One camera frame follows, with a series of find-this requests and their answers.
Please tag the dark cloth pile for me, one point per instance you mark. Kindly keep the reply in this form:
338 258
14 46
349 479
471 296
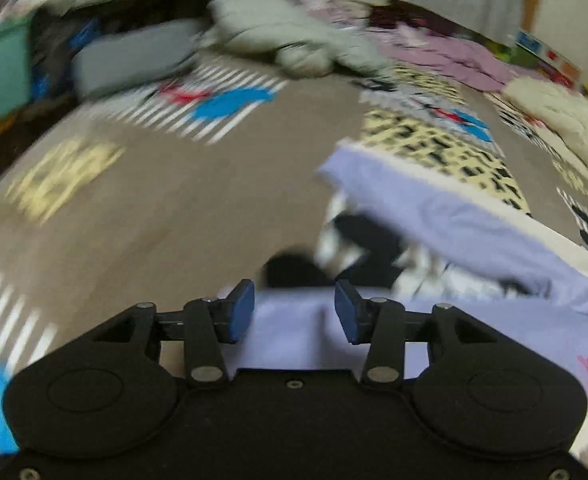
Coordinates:
124 10

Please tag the lavender garment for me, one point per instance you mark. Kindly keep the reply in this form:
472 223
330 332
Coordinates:
474 230

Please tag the pink garment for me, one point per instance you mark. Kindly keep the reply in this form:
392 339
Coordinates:
454 60

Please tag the grey cushion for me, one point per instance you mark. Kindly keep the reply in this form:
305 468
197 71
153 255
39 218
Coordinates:
129 55

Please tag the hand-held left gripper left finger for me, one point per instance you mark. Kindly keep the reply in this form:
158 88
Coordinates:
243 312

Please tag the colourful cardboard box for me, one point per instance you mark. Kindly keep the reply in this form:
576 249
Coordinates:
549 57

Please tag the black and white patterned garment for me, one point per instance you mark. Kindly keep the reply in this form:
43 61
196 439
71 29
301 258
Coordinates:
369 240

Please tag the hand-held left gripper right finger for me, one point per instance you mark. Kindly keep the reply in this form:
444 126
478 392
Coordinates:
348 316

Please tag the brown printed blanket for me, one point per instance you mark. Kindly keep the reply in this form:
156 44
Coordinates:
199 200

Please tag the cream fluffy blanket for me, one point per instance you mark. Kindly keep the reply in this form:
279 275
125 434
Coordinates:
564 115

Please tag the grey-green sweatshirt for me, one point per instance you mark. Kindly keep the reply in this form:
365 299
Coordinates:
274 25

